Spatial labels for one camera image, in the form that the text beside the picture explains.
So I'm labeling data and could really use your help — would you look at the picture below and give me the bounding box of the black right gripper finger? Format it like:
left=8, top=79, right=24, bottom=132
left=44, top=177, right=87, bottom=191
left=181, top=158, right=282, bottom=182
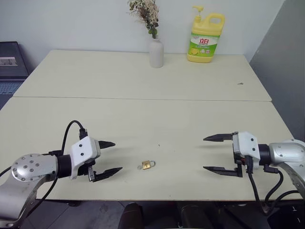
left=203, top=131, right=239, bottom=143
left=203, top=166, right=244, bottom=178

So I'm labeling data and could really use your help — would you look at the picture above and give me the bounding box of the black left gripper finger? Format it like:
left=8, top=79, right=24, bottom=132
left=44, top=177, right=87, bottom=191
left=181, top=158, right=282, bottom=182
left=98, top=140, right=116, bottom=150
left=91, top=167, right=123, bottom=183

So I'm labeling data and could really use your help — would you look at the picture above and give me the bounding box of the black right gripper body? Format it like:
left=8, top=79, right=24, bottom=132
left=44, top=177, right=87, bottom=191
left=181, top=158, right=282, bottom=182
left=232, top=132, right=247, bottom=178

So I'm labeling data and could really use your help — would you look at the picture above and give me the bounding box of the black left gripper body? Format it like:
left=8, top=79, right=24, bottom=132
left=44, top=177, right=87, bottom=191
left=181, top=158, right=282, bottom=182
left=76, top=139, right=102, bottom=182

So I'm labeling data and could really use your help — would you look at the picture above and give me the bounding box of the small brass padlock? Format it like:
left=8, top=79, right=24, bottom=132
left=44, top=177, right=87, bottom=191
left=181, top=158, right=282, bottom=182
left=142, top=160, right=156, bottom=171

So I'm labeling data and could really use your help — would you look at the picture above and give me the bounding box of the dark rounded shape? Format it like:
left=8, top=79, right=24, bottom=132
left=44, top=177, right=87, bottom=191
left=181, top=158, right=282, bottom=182
left=178, top=204, right=215, bottom=229
left=118, top=202, right=144, bottom=229

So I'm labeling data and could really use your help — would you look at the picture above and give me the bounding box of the black box under table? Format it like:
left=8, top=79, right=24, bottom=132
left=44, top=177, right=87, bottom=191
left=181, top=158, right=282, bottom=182
left=266, top=204, right=305, bottom=229

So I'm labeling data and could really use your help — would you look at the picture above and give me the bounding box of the yellow detergent pump bottle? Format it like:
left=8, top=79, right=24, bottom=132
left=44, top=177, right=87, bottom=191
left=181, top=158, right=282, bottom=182
left=186, top=6, right=226, bottom=64

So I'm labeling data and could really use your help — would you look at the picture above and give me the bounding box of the grey partition panel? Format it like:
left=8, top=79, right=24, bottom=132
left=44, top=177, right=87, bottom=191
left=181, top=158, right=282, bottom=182
left=248, top=0, right=305, bottom=142

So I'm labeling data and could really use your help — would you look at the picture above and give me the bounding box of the white ceramic vase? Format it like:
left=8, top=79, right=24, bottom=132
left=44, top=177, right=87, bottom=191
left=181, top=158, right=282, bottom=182
left=149, top=38, right=164, bottom=69

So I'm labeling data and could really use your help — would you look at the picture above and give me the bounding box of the black laptop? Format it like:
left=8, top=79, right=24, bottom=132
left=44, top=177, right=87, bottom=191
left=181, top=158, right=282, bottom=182
left=0, top=41, right=31, bottom=111

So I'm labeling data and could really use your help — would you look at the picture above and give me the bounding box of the dried flower bouquet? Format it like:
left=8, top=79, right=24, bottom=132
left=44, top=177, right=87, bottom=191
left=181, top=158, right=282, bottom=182
left=127, top=0, right=160, bottom=40

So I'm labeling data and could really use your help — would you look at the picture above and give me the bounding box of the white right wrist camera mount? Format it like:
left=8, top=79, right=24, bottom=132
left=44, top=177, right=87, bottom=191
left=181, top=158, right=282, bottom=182
left=237, top=131, right=261, bottom=171

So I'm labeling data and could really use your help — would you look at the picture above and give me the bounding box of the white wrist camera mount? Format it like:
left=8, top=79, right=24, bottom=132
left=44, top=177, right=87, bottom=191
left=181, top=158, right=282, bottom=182
left=69, top=136, right=101, bottom=180
left=237, top=131, right=261, bottom=171

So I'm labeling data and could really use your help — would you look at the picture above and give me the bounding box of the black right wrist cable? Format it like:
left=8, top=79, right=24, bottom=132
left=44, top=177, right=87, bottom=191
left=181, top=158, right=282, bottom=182
left=244, top=156, right=270, bottom=215

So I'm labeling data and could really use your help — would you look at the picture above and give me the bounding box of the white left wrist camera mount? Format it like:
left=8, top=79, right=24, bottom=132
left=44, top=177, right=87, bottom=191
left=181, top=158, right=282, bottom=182
left=69, top=136, right=101, bottom=180

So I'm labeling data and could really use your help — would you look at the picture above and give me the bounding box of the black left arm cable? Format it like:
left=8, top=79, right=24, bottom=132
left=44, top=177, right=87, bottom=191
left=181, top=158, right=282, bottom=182
left=0, top=120, right=88, bottom=217

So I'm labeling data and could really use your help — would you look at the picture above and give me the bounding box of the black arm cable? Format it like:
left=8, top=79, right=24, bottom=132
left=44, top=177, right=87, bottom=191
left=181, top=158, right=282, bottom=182
left=0, top=120, right=88, bottom=217
left=263, top=164, right=301, bottom=210

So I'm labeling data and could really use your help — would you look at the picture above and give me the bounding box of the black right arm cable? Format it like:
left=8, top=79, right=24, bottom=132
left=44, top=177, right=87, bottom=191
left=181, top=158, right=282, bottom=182
left=263, top=164, right=301, bottom=210

